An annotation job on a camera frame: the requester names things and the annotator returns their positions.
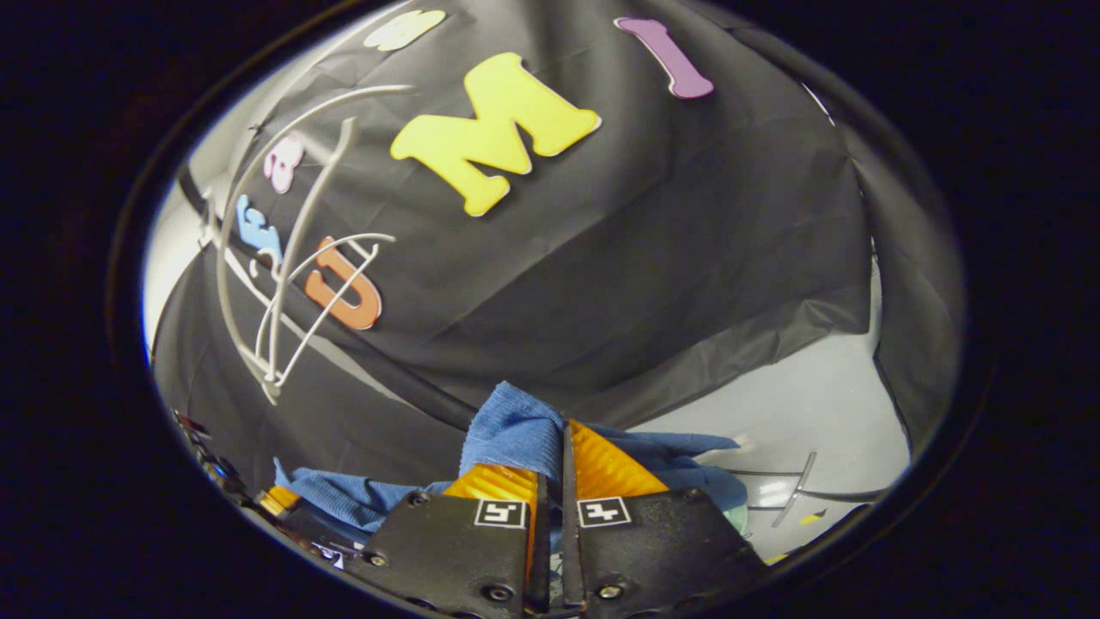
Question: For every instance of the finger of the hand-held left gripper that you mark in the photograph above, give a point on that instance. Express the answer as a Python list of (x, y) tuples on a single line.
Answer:
[(279, 500)]

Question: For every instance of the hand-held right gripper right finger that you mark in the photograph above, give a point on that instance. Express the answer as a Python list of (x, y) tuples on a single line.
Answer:
[(571, 550)]

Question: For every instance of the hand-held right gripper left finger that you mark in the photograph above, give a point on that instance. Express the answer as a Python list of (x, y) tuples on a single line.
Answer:
[(543, 567)]

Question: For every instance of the mint green laundry hamper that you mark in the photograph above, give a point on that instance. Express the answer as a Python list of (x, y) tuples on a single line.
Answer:
[(736, 517)]

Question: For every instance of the white plastic hanger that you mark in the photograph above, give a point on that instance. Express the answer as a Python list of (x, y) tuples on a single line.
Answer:
[(308, 219), (344, 297)]

